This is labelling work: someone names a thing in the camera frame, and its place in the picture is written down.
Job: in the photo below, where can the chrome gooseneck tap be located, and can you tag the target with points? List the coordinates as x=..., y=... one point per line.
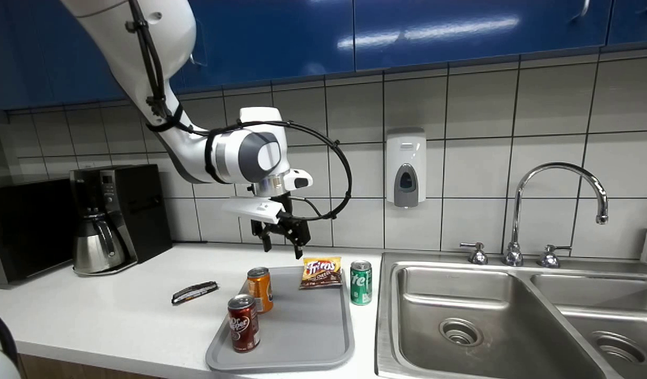
x=518, y=210

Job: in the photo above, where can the steel coffee carafe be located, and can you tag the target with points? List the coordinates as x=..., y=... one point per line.
x=94, y=247

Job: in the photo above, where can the steel double sink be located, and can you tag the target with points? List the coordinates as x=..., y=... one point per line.
x=486, y=305

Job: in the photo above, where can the grey plastic tray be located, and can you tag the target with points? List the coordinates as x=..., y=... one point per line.
x=302, y=326

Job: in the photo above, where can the blue cabinet door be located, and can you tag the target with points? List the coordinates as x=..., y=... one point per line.
x=276, y=37
x=470, y=31
x=636, y=23
x=33, y=58

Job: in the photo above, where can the chrome tap lever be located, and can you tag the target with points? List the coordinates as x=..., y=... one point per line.
x=477, y=255
x=549, y=257

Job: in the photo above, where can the blue wall cabinet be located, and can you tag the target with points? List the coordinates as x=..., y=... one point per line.
x=407, y=31

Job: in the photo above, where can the white wall soap dispenser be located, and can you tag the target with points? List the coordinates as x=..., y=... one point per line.
x=406, y=163

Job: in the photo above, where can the black candy bar wrapper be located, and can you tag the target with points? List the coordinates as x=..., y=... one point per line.
x=195, y=292

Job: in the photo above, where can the yellow and brown chip bag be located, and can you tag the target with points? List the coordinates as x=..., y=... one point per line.
x=321, y=272

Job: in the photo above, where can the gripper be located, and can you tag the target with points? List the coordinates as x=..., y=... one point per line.
x=285, y=217

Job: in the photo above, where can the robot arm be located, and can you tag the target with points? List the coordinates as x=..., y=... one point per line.
x=144, y=68

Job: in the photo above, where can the black coffee maker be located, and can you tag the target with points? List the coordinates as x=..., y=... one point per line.
x=139, y=210

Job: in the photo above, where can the orange soda can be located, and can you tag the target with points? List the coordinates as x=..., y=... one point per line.
x=260, y=290

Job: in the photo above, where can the dark red soda can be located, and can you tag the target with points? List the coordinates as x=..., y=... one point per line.
x=243, y=323

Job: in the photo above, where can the green soda can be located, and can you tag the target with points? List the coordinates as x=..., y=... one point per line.
x=360, y=284

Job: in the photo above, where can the black microwave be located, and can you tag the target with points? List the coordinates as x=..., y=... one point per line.
x=28, y=231

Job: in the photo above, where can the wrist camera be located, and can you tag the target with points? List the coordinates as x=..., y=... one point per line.
x=252, y=209

